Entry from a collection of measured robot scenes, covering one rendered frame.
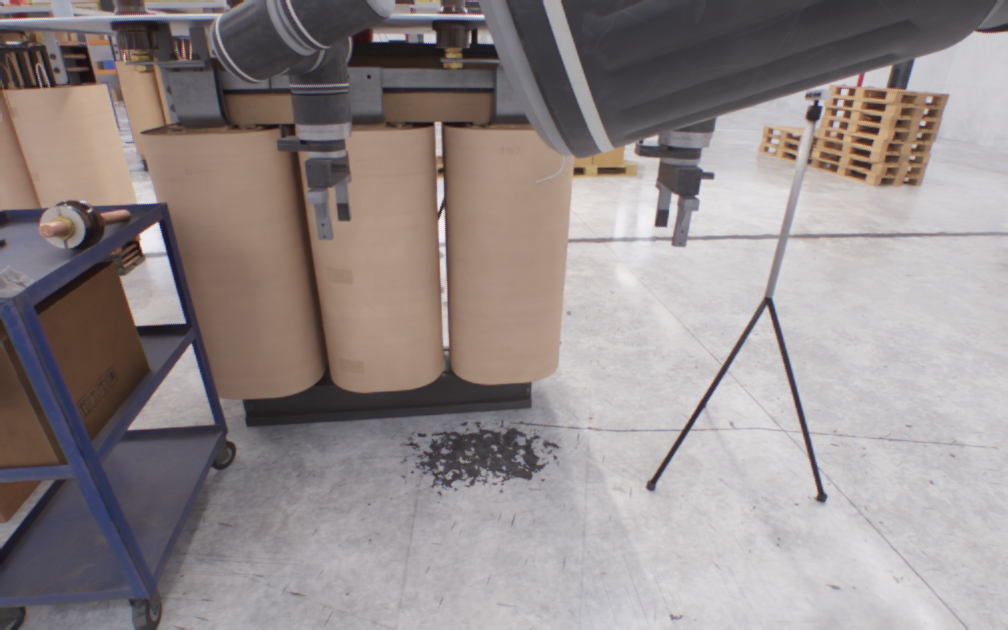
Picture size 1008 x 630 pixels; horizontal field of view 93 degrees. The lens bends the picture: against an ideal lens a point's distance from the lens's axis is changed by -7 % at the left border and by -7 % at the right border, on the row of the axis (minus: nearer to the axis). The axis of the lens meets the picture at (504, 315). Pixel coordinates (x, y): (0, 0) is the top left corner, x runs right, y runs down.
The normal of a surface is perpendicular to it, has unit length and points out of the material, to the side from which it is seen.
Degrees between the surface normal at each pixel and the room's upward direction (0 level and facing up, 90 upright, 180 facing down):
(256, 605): 0
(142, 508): 0
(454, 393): 90
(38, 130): 90
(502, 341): 90
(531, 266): 90
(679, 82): 131
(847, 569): 0
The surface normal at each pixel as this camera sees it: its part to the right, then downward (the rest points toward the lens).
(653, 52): 0.17, 0.97
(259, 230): 0.55, 0.38
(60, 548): 0.02, -0.90
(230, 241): 0.14, 0.44
